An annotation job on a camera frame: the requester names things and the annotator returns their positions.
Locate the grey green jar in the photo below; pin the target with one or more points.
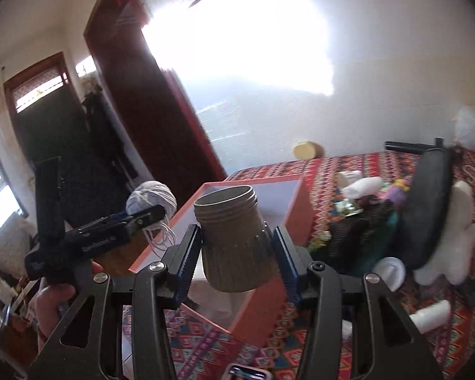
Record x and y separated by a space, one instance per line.
233 241

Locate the red framed doorway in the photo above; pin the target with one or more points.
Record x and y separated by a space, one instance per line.
35 83

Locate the person's left hand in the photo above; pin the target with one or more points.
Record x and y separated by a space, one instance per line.
49 304

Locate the white plush toy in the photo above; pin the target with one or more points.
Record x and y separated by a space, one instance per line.
455 245

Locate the orange box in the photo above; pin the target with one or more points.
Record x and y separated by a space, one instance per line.
253 316

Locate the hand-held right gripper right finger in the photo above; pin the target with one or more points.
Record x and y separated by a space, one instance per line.
285 261

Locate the yellow round block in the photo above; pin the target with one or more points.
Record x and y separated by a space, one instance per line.
306 150

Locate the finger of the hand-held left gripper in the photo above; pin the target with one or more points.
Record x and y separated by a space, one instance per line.
146 217
120 217

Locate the grey yarn ball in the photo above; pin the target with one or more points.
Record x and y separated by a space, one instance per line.
150 196

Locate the white fluffy round plush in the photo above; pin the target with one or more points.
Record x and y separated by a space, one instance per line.
473 126

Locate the black selfie stick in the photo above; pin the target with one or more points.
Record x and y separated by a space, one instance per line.
403 146

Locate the red patterned woven blanket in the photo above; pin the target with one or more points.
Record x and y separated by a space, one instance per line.
467 316

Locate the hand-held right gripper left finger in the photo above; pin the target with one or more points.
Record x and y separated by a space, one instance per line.
184 269

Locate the purple toy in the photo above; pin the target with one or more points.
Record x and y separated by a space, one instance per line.
398 194

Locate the white round lid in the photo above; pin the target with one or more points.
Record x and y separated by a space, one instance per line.
390 275

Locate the dark hanging clothes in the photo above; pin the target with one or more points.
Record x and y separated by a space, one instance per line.
103 134

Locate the small phone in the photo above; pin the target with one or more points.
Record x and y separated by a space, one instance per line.
247 374

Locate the teal item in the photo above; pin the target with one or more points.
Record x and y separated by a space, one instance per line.
392 225

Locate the dark red door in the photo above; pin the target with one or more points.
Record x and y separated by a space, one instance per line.
142 118

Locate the black oval pad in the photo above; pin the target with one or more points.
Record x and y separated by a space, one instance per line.
427 206

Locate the small white box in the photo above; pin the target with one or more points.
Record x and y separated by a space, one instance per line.
348 176

